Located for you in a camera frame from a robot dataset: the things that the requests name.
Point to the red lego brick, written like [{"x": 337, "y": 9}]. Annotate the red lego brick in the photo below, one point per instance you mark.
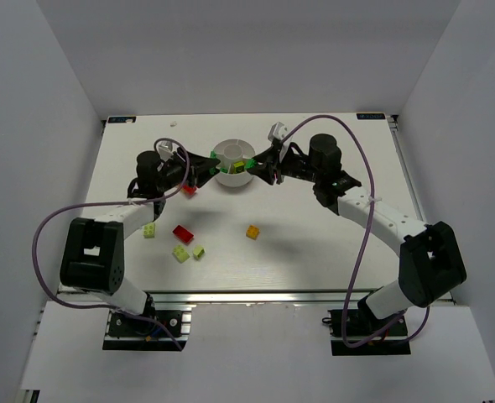
[{"x": 183, "y": 234}]

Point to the left blue table label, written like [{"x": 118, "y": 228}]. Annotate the left blue table label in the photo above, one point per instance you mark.
[{"x": 128, "y": 119}]

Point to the pale green lego brick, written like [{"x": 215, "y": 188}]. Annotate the pale green lego brick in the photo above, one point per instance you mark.
[{"x": 149, "y": 230}]

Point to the light green lego brick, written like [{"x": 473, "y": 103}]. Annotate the light green lego brick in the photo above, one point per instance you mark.
[{"x": 180, "y": 254}]

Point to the blue table label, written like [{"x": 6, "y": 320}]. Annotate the blue table label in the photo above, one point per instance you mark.
[
  {"x": 128, "y": 119},
  {"x": 370, "y": 116}
]

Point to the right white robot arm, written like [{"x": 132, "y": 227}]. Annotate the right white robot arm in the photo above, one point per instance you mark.
[{"x": 430, "y": 262}]

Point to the green black lego stack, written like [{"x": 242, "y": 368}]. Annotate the green black lego stack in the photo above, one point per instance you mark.
[{"x": 237, "y": 167}]

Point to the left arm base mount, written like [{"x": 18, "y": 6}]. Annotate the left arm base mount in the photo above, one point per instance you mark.
[{"x": 126, "y": 334}]

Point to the right blue table label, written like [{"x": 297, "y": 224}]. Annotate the right blue table label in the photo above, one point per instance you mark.
[{"x": 370, "y": 116}]

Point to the dark green lego brick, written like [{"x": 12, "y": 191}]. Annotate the dark green lego brick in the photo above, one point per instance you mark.
[{"x": 250, "y": 164}]

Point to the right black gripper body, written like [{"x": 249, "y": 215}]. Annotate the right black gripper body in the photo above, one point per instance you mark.
[{"x": 278, "y": 163}]

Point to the red and orange lego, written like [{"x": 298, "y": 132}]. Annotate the red and orange lego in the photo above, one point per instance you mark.
[{"x": 189, "y": 191}]

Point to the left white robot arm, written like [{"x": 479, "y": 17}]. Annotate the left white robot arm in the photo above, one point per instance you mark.
[{"x": 94, "y": 258}]

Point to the orange lego brick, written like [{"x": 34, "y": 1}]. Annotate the orange lego brick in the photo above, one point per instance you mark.
[{"x": 252, "y": 232}]

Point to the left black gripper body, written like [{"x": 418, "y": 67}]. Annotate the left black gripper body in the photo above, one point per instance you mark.
[{"x": 184, "y": 166}]

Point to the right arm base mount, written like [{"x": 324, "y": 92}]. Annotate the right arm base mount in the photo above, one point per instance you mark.
[{"x": 392, "y": 342}]

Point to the light green sloped lego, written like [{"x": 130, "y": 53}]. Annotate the light green sloped lego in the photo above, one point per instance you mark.
[{"x": 198, "y": 252}]

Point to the white round divided container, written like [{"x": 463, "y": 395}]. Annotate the white round divided container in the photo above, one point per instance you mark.
[{"x": 234, "y": 155}]

